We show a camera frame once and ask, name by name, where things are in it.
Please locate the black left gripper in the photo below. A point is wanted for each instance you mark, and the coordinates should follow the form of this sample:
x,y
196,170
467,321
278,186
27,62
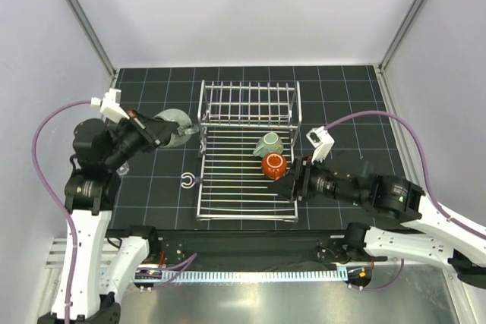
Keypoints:
x,y
157,130

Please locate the black grid table mat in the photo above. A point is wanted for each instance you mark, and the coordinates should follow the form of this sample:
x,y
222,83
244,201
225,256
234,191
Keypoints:
x,y
151,193

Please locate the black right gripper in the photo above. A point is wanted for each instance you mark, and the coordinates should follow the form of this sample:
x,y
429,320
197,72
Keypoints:
x,y
298,180

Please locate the orange brown ceramic mug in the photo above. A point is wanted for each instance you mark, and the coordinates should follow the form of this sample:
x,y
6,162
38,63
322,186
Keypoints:
x,y
274,165

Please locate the mint green ceramic mug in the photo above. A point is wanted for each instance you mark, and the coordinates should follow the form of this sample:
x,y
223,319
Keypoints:
x,y
268,143

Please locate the clear glass mug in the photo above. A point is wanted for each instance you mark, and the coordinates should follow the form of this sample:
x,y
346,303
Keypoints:
x,y
184,131

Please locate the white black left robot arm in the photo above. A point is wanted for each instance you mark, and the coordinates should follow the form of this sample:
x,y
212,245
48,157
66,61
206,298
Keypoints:
x,y
85,294

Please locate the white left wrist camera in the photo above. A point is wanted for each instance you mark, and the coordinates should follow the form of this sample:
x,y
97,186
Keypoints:
x,y
109,105

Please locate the small clear shot glass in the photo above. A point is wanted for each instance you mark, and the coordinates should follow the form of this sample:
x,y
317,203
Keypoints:
x,y
123,169

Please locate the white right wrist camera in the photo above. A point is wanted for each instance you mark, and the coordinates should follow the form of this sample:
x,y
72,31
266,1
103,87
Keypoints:
x,y
321,141

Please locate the perforated aluminium cable rail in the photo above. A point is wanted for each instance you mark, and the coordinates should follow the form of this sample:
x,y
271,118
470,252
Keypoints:
x,y
191,277

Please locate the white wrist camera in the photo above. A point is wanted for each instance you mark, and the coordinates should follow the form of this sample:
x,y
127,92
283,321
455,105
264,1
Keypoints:
x,y
321,141
109,105

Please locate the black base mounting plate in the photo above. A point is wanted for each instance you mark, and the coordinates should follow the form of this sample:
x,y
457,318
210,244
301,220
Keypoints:
x,y
252,251

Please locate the chrome wire dish rack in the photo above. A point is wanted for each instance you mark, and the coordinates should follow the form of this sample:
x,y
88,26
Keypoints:
x,y
233,118

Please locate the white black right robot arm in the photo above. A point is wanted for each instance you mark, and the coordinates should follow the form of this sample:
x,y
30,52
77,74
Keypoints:
x,y
436,241

